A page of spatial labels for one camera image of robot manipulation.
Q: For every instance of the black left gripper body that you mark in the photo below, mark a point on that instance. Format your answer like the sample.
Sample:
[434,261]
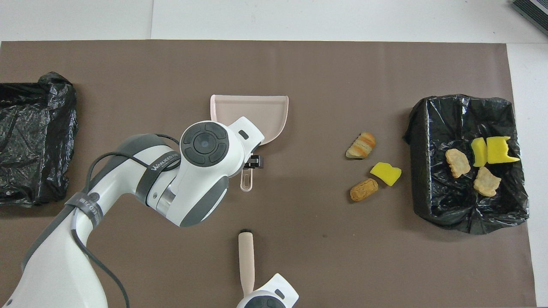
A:
[248,164]

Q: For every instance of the pink plastic dustpan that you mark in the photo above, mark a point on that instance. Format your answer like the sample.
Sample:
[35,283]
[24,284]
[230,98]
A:
[257,113]

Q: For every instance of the beige hand brush black bristles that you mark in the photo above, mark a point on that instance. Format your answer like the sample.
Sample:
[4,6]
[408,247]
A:
[246,261]

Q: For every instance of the striped croissant bread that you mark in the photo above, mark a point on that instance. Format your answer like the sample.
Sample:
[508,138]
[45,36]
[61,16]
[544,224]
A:
[361,145]

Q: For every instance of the brown bread roll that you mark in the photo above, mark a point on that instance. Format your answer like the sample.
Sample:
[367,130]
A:
[364,190]

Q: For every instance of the yellow sponge piece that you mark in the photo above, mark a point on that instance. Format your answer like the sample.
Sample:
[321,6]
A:
[385,173]

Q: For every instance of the small striped bread piece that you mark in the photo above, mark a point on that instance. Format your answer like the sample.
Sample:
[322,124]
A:
[457,162]

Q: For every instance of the small yellow sponge block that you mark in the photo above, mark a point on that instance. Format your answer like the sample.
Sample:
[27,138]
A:
[479,152]

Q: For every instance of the pale cracker bread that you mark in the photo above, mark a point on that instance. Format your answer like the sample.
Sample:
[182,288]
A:
[486,182]

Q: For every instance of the notched yellow sponge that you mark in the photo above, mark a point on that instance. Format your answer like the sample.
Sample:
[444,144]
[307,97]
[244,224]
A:
[500,150]

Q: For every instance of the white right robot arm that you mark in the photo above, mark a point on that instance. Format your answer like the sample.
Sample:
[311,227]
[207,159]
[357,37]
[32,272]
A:
[267,299]

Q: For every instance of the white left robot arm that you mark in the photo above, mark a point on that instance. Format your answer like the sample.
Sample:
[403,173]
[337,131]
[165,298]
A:
[201,171]

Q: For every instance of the black bag lined bin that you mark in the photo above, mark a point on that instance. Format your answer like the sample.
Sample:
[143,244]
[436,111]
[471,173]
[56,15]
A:
[454,209]
[34,141]

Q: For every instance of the brown table mat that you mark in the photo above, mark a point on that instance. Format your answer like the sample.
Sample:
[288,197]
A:
[321,68]

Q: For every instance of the dark grey ribbed object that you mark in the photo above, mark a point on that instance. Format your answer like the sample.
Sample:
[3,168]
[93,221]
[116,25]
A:
[533,10]

